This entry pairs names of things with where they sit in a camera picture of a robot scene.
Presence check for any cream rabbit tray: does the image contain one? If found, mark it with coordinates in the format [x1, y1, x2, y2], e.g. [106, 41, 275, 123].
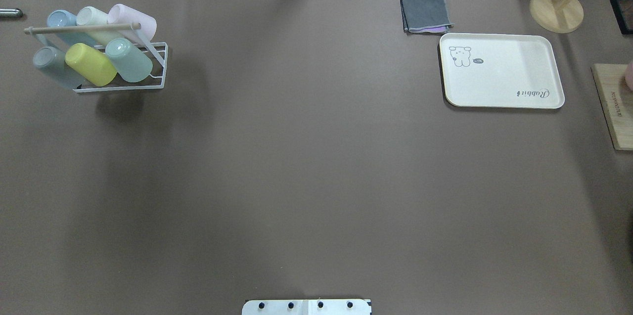
[439, 33, 565, 109]

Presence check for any green cup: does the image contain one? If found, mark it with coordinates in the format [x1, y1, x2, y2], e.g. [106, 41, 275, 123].
[104, 38, 152, 83]

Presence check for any yellow cup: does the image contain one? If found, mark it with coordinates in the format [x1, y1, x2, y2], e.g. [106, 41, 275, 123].
[65, 43, 117, 88]

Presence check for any pink cup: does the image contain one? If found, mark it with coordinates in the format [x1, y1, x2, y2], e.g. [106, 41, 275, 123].
[108, 3, 157, 41]

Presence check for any cream cup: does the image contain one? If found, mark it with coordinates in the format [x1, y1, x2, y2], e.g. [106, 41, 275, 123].
[76, 6, 124, 46]

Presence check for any grey cup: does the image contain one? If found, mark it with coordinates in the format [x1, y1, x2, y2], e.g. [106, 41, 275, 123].
[32, 46, 85, 90]

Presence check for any blue cup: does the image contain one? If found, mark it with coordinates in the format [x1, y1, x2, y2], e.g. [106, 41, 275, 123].
[46, 9, 99, 46]

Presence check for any grey folded cloth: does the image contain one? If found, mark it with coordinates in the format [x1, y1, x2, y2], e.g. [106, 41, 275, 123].
[400, 0, 453, 34]

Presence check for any wooden mug tree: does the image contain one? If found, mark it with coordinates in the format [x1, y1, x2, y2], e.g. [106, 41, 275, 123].
[529, 0, 584, 34]

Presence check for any wooden cutting board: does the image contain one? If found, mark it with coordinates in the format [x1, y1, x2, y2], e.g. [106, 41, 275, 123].
[591, 63, 633, 151]

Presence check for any dark wooden box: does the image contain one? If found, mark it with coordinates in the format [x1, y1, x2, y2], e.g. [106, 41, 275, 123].
[609, 0, 633, 34]

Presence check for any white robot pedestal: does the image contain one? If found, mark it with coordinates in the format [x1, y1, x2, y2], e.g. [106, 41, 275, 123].
[241, 299, 373, 315]

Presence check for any white wire cup rack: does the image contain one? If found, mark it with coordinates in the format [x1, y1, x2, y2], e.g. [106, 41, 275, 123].
[23, 22, 169, 93]

